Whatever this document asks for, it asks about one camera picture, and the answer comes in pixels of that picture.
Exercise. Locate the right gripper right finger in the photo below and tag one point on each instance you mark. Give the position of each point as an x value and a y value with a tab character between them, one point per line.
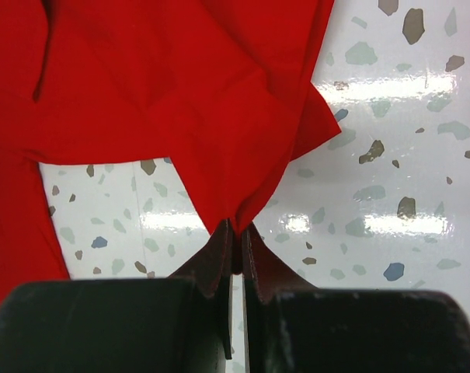
293	326

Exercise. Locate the red t shirt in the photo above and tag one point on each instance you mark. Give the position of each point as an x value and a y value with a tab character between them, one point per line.
222	88

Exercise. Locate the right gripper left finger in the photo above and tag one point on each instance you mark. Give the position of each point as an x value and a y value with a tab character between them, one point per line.
179	323

